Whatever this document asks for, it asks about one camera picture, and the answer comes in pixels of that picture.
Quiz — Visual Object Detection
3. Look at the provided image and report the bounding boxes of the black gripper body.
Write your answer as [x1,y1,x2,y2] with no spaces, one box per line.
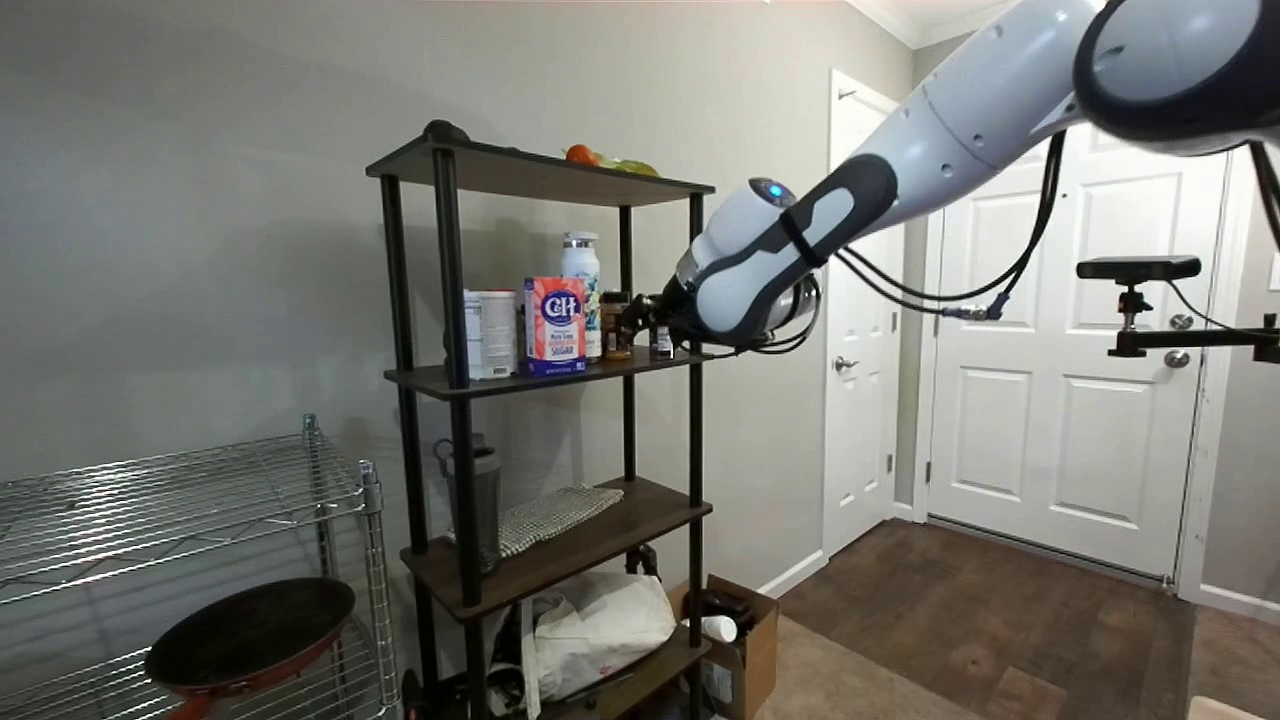
[650,287,705,351]

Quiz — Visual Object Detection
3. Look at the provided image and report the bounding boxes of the black round bowl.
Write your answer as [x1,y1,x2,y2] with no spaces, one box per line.
[140,576,361,703]

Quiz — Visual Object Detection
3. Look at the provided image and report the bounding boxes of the white printed box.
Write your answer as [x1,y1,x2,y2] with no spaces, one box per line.
[461,287,521,382]

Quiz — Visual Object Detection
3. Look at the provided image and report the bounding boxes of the grey folded cloth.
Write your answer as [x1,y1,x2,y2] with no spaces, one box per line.
[493,481,628,560]

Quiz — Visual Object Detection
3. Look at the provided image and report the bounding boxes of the white spray bottle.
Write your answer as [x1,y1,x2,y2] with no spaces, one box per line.
[556,226,608,364]

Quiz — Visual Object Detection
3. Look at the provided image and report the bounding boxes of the chrome wire rack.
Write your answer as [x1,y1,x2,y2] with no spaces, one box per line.
[0,410,406,720]

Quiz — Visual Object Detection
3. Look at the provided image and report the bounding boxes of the brown cardboard box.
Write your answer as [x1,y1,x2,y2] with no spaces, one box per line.
[675,572,786,720]

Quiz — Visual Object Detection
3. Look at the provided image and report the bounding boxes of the narrow white panel door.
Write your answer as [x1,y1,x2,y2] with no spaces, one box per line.
[826,69,911,554]

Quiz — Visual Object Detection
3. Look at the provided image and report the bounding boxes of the black frame wooden shelf unit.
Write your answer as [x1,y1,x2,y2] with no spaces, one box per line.
[363,121,719,720]

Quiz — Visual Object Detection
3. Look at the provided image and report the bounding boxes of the dark grey travel mug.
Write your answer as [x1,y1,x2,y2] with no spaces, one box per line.
[434,435,510,576]

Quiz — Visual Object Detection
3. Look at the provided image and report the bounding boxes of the white plastic bag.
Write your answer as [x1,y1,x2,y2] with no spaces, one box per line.
[517,567,682,720]

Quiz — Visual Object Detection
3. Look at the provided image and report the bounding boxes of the brown spice jar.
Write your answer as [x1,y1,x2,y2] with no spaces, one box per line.
[595,292,634,366]

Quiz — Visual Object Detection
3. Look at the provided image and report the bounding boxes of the pink white sugar bag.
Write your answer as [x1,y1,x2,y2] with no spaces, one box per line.
[521,274,591,382]

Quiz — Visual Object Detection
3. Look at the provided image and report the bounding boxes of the black camera on mount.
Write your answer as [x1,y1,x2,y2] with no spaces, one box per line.
[1077,253,1280,366]

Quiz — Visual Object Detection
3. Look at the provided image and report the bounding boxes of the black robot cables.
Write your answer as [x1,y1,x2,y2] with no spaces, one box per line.
[763,126,1073,357]

